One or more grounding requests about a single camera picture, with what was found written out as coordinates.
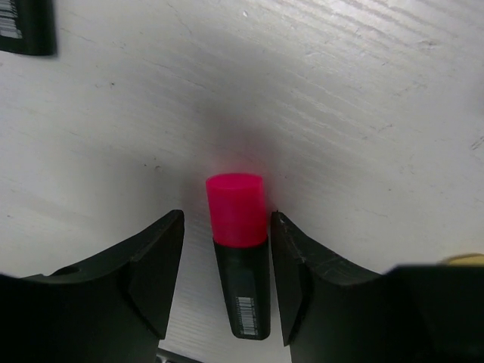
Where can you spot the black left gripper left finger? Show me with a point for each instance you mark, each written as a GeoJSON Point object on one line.
{"type": "Point", "coordinates": [111, 307]}

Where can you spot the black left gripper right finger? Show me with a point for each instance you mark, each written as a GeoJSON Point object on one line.
{"type": "Point", "coordinates": [333, 310]}

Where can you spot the pink cap black highlighter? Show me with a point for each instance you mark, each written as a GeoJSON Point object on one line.
{"type": "Point", "coordinates": [239, 225]}

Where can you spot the yellow translucent glue stick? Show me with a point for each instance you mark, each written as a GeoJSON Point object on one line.
{"type": "Point", "coordinates": [465, 260]}

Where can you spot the orange cap black highlighter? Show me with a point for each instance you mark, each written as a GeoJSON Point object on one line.
{"type": "Point", "coordinates": [28, 27]}

